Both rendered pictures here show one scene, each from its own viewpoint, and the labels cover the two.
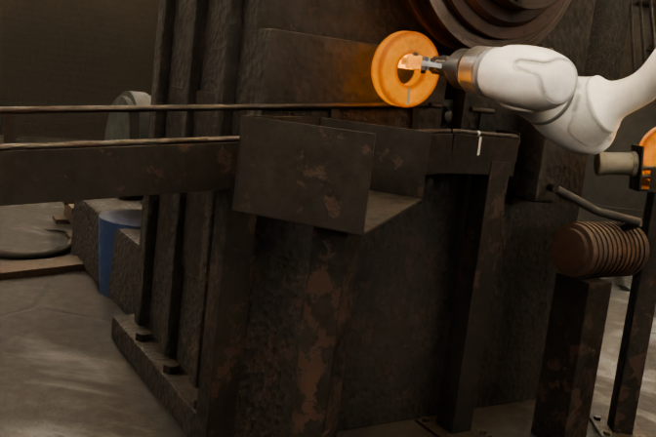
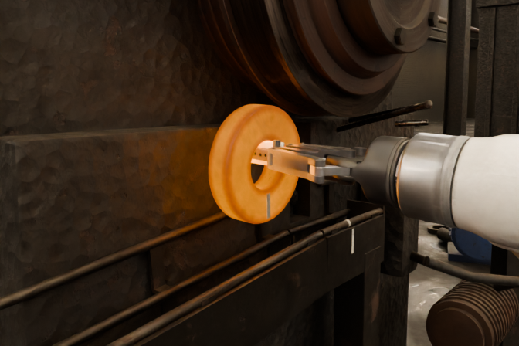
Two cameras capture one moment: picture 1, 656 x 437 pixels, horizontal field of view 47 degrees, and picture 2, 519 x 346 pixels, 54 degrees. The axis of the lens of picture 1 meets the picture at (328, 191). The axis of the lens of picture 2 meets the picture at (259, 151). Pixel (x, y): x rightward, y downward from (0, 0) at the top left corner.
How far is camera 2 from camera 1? 0.96 m
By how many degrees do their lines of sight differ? 18
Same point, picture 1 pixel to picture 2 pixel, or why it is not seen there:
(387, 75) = (238, 184)
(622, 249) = (506, 317)
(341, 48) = (150, 146)
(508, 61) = not seen: outside the picture
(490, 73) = (496, 201)
